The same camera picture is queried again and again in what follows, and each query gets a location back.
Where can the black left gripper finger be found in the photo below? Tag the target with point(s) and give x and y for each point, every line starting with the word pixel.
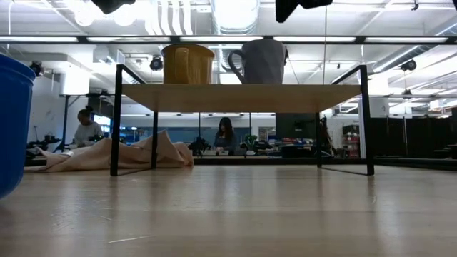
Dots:
pixel 111 5

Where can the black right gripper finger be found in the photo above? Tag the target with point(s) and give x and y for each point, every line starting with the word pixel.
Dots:
pixel 283 10
pixel 314 3

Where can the grey faceted mug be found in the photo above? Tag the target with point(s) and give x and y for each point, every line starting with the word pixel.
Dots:
pixel 262 60

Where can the yellow ceramic mug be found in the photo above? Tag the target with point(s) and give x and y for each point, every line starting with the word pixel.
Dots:
pixel 189 64

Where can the black background robot arm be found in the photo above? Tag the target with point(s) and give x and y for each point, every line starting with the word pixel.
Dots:
pixel 44 141

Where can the black cabinet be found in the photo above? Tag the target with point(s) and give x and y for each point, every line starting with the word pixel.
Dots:
pixel 296 133

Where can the person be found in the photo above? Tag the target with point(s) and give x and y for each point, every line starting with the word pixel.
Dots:
pixel 225 138
pixel 87 132

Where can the green plant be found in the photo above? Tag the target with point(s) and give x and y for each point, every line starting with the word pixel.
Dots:
pixel 250 141

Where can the red storage rack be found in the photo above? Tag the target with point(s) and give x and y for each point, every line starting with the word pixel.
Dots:
pixel 351 141

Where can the beige cloth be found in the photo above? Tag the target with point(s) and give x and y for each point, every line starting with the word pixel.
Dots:
pixel 96 157

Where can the blue plastic cup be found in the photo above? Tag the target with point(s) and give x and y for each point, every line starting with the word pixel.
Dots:
pixel 14 125

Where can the silver ceiling duct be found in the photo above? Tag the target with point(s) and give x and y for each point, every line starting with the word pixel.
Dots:
pixel 235 16

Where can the black overhead frame bar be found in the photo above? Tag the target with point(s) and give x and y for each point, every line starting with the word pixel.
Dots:
pixel 357 39

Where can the wooden shelf with black frame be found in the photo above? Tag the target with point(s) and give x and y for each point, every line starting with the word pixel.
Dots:
pixel 235 98

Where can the dark partition wall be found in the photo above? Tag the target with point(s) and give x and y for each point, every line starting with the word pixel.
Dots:
pixel 414 137

